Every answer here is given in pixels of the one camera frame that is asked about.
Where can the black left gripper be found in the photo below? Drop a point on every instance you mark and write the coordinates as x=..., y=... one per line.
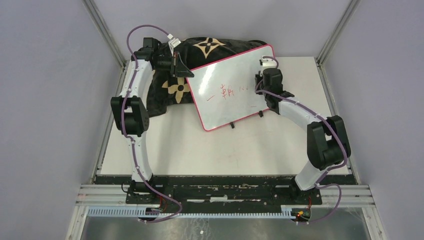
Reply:
x=178, y=68

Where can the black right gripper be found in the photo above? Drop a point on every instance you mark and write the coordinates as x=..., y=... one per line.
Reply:
x=258, y=78

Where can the pink framed whiteboard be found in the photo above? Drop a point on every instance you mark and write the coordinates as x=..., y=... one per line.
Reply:
x=224, y=91

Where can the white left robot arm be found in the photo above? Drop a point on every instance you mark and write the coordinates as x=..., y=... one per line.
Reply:
x=129, y=112

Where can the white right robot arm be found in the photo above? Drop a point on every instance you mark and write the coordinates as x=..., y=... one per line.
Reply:
x=327, y=143

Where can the black patterned blanket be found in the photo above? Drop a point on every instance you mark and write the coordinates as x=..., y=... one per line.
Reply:
x=166, y=90

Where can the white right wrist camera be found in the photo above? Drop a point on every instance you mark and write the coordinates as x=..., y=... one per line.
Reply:
x=267, y=62

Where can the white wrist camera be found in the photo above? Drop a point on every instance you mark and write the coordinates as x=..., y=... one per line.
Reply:
x=173, y=42
x=267, y=62

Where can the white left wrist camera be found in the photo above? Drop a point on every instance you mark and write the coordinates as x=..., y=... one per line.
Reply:
x=173, y=42

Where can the aluminium frame rails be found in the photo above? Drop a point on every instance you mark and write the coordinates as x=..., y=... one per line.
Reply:
x=101, y=195

